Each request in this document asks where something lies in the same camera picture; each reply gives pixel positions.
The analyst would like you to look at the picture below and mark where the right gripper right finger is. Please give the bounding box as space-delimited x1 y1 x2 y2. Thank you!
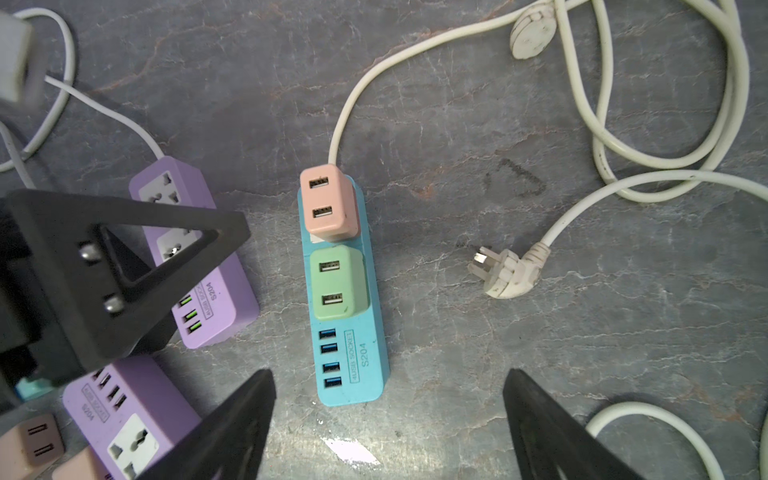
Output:
503 369 640 479

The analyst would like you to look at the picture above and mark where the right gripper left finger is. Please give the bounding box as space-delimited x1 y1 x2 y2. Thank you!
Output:
140 369 276 479

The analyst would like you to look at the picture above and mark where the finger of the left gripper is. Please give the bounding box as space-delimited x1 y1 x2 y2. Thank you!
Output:
1 189 250 387

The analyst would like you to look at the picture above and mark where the teal plug purple strip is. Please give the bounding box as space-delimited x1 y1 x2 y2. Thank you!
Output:
15 378 56 402

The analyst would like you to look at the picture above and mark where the pink plug purple strip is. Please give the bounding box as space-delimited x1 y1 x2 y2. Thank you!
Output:
1 413 64 480

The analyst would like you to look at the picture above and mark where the teal power strip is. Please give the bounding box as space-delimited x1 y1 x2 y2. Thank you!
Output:
300 182 390 407

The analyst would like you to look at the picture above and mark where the green plug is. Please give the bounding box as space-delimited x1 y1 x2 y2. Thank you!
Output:
309 245 370 321

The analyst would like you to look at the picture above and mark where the pink plug on teal strip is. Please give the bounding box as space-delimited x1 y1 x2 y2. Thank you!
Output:
300 164 360 242

